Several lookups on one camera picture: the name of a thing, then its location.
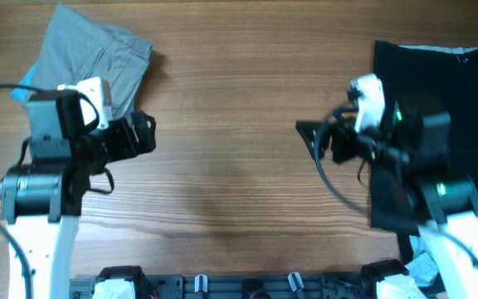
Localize black shorts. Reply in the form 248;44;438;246
369;40;478;262

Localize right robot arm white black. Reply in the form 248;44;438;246
295;97;478;297

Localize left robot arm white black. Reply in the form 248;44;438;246
0;90;156;298

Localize folded grey shorts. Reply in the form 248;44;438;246
30;2;152;119

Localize folded light blue cloth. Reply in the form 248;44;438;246
10;63;37;104

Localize light blue t-shirt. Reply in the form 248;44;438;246
400;44;478;290

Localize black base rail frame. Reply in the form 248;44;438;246
69;259;409;299

